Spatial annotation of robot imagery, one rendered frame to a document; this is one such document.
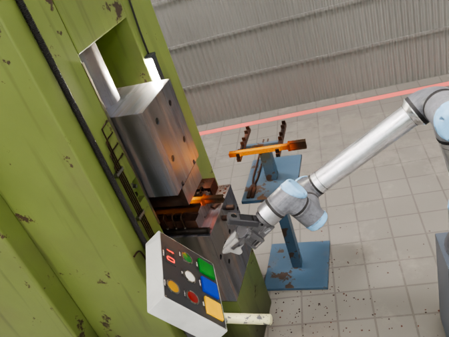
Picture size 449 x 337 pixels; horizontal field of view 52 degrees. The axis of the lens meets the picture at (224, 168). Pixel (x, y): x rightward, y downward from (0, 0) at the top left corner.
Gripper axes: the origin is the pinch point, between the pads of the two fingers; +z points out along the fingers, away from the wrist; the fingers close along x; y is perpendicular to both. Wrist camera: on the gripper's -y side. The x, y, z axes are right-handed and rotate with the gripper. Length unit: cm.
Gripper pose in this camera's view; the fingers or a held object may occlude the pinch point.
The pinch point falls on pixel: (223, 249)
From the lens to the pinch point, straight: 174.2
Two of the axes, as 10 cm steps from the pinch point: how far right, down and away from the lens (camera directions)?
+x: -1.6, -4.9, 8.5
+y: 7.2, 5.3, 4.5
